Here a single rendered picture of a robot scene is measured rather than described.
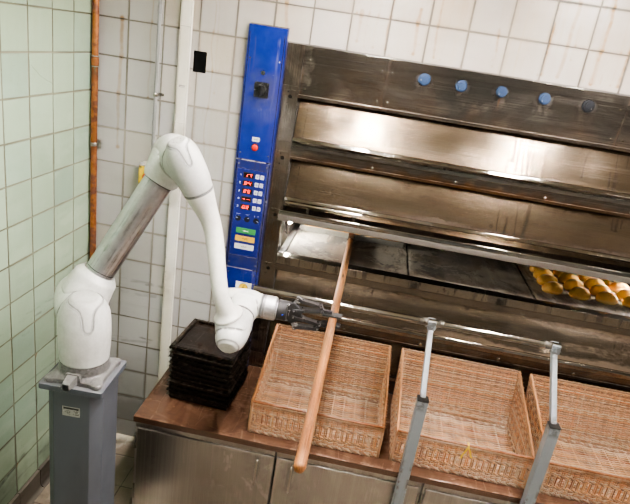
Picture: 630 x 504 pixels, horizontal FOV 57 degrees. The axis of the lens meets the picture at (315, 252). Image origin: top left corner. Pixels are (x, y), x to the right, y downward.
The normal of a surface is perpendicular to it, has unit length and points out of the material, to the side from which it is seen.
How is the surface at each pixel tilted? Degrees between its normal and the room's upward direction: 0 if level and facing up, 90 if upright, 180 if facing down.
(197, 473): 90
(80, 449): 90
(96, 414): 90
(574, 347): 70
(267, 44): 90
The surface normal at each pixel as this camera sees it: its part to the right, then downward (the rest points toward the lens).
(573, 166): -0.04, -0.02
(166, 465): -0.14, 0.32
